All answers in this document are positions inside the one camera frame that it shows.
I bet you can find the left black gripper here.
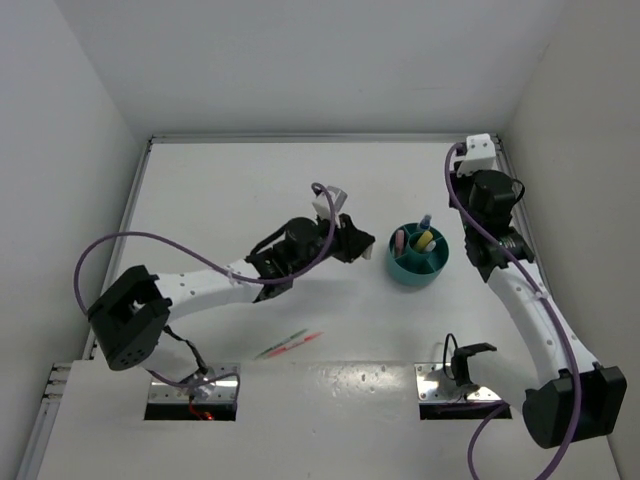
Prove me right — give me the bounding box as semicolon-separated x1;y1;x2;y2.
289;208;374;276

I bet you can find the beige eraser block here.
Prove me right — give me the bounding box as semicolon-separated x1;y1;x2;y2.
361;245;373;260

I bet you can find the yellow highlighter marker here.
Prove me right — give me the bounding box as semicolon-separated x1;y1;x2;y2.
414;230;434;253

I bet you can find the pink highlighter marker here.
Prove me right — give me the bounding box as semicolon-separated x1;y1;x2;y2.
394;229;405;258

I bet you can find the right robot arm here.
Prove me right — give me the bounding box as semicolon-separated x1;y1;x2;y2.
446;170;627;449

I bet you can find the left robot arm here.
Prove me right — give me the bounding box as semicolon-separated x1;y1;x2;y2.
88;214;375;385

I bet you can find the green thin pen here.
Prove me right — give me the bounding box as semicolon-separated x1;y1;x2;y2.
253;328;308;361

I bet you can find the red thin pen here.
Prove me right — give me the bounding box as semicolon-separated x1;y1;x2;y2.
267;332;324;358

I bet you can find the teal round divided container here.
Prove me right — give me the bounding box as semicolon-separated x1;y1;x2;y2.
385;223;449;288

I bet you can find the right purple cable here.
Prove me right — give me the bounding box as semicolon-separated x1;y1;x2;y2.
443;142;581;480

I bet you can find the purple cable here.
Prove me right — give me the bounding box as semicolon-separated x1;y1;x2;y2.
443;142;581;480
73;182;337;399

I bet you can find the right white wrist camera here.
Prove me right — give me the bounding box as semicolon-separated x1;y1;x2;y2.
454;133;497;178

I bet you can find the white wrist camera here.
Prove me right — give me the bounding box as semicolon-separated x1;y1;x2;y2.
312;186;348;220
454;133;497;178

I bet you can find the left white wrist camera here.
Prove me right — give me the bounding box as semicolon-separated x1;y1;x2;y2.
312;186;348;220

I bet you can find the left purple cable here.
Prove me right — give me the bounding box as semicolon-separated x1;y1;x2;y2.
73;182;337;399

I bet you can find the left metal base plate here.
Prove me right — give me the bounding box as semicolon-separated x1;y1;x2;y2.
148;363;241;407

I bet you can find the metal base plate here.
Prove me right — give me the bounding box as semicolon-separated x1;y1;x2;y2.
148;363;241;407
414;362;502;405

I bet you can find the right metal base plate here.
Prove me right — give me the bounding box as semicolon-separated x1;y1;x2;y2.
414;362;502;405

